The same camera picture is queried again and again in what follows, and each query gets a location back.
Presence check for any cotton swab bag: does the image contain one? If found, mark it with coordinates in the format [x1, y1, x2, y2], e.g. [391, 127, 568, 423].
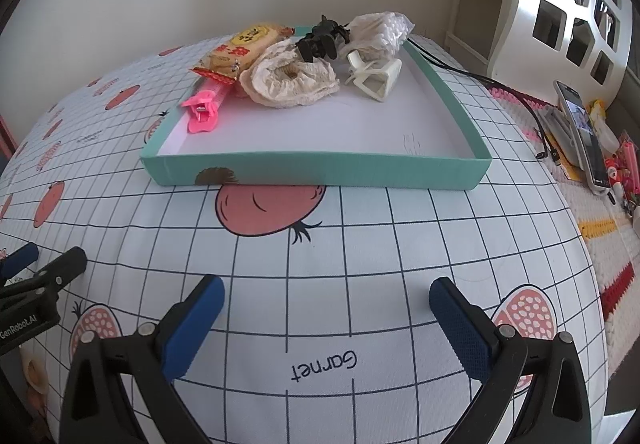
[345, 11, 416, 62]

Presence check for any pink red panel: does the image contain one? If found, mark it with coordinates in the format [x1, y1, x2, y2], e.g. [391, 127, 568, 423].
[0, 116, 18, 159]

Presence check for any pomegranate print grid sheet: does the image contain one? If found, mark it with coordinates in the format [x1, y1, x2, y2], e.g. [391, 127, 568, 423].
[0, 31, 608, 444]

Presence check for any grey pouch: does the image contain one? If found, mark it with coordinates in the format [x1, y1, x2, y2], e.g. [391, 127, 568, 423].
[542, 104, 588, 182]

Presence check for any red white figurine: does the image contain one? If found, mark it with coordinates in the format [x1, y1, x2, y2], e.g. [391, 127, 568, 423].
[605, 159, 627, 197]

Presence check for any orange snack packet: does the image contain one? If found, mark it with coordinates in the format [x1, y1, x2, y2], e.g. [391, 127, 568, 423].
[189, 21, 296, 83]

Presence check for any black cable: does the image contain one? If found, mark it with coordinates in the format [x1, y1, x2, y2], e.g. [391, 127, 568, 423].
[407, 38, 556, 162]

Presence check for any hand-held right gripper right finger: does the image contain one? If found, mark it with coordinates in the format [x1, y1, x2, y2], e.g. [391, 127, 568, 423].
[429, 276, 596, 444]

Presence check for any teal cardboard box tray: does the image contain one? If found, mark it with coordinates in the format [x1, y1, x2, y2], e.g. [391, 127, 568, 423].
[140, 24, 493, 191]

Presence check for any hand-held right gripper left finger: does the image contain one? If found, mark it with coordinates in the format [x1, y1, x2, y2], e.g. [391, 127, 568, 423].
[59, 274, 226, 444]

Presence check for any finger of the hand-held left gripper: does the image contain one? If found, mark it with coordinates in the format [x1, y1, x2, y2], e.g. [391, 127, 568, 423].
[0, 246, 88, 309]
[0, 243, 40, 282]

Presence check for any pink long clip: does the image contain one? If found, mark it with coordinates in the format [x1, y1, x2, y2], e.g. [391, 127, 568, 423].
[181, 76, 233, 133]

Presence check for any colourful crochet mat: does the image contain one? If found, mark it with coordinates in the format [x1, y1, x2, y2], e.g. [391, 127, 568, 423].
[490, 74, 640, 325]

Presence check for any black toy figure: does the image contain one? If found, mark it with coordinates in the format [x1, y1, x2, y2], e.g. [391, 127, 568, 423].
[296, 15, 351, 63]

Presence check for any white plastic claw clip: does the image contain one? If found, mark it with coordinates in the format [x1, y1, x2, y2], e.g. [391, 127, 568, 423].
[342, 48, 403, 103]

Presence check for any smartphone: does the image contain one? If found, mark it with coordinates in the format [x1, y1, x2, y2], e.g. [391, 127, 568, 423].
[554, 80, 613, 195]

